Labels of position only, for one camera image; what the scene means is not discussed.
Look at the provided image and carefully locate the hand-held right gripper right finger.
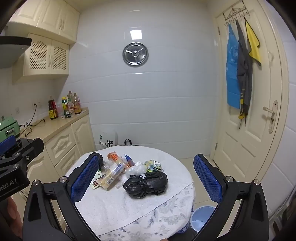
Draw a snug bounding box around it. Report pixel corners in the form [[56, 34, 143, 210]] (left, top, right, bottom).
[[193, 154, 269, 241]]

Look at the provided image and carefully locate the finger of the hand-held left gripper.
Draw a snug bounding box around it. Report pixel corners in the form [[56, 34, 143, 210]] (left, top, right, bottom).
[[3, 138, 44, 168], [0, 136, 22, 154]]

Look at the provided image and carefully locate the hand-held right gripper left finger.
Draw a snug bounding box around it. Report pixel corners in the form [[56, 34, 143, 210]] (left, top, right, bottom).
[[22, 155, 100, 241]]

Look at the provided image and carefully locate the blue plastic bin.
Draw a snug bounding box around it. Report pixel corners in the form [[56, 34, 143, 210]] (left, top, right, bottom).
[[190, 206, 218, 234]]

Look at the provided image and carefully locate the green white drink carton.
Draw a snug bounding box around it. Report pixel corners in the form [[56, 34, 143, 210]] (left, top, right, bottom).
[[144, 159, 163, 173]]

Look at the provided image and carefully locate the person's left hand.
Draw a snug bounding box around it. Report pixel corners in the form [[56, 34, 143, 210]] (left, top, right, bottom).
[[0, 197, 23, 241]]

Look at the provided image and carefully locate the white green printed wrapper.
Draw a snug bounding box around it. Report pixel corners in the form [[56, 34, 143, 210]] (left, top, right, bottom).
[[91, 169, 103, 189]]

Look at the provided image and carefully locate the green kitchen appliance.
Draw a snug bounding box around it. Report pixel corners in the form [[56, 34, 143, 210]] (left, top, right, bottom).
[[0, 116, 22, 144]]

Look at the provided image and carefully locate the cream kitchen base cabinet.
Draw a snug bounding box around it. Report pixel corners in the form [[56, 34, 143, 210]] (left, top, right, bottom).
[[9, 107, 97, 204]]

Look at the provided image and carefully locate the white towel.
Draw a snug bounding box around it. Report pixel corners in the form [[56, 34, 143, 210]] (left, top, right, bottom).
[[65, 146, 193, 234]]

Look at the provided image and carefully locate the dark sauce bottle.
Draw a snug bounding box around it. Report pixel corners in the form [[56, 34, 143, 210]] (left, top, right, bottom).
[[48, 99, 59, 120]]

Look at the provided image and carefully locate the blue orange snack wrapper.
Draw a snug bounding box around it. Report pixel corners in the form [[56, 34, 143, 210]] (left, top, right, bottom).
[[122, 154, 136, 167]]

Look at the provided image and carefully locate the yellow cap bottle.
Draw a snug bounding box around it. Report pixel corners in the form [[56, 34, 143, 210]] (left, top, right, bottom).
[[61, 97, 70, 117]]

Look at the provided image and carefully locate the black plastic bag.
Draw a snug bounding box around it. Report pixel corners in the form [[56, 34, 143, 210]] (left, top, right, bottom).
[[123, 171, 168, 199]]

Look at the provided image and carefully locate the blue floral tablecloth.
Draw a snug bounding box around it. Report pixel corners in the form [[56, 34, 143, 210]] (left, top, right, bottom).
[[97, 183, 196, 241]]

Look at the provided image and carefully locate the red label oil bottle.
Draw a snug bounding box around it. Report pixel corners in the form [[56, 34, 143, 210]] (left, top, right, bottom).
[[72, 93, 82, 115]]

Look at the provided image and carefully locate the cream lattice door cabinet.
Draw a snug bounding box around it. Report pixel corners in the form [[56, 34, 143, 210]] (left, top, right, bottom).
[[12, 33, 70, 84]]

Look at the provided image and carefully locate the grey range hood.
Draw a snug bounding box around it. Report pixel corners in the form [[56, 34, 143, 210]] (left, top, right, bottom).
[[0, 36, 32, 69]]

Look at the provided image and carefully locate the cream panel door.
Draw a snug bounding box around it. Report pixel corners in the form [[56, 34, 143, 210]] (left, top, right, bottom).
[[210, 0, 290, 186]]

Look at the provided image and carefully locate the blue apron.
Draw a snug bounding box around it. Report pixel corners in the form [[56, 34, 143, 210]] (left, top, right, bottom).
[[227, 23, 241, 109]]

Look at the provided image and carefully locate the grey apron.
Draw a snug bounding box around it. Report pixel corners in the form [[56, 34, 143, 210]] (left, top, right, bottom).
[[235, 20, 253, 129]]

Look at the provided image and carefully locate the cream upper cabinet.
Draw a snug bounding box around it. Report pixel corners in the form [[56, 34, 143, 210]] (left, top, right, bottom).
[[7, 0, 80, 43]]

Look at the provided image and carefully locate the yellow cloth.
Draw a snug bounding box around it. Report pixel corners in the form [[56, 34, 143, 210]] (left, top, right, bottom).
[[245, 20, 262, 66]]

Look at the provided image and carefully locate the metal door hook rack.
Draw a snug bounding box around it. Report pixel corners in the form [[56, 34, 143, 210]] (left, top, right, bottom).
[[223, 0, 251, 25]]

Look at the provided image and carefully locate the black power cable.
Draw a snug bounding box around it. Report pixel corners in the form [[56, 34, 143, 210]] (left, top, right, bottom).
[[20, 103, 45, 137]]

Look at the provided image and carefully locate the brass door handle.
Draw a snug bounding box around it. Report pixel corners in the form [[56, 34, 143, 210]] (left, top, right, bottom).
[[263, 100, 278, 134]]

